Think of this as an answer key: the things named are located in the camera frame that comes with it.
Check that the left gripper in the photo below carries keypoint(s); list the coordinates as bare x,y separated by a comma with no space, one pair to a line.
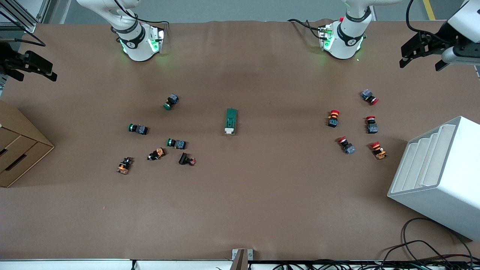
435,42

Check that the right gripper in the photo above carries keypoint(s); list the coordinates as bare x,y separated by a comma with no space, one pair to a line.
8,60

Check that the green load switch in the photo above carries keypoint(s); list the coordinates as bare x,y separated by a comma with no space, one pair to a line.
230,120

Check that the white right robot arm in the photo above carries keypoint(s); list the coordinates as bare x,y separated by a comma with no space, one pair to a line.
137,48

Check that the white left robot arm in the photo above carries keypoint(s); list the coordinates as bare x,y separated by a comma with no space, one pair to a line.
347,41

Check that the red mushroom button grey block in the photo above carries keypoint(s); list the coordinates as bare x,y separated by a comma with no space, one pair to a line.
369,96
346,145
371,125

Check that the brown cardboard box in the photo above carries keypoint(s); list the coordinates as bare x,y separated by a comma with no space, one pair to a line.
15,150

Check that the red mushroom button orange block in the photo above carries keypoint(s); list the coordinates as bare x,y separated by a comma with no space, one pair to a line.
378,150
333,119

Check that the white stepped rack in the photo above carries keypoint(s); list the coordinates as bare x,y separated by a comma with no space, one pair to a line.
442,180

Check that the aluminium frame profile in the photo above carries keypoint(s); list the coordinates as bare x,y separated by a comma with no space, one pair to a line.
22,20

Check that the green push button switch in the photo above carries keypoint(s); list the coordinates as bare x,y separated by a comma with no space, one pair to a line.
176,143
171,101
138,129

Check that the black selector switch orange block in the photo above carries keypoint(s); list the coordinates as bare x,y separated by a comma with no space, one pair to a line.
124,165
156,153

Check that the black switch red block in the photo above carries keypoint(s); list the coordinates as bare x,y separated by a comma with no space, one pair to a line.
186,159

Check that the grey metal table bracket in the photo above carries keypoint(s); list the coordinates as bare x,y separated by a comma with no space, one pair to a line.
242,258

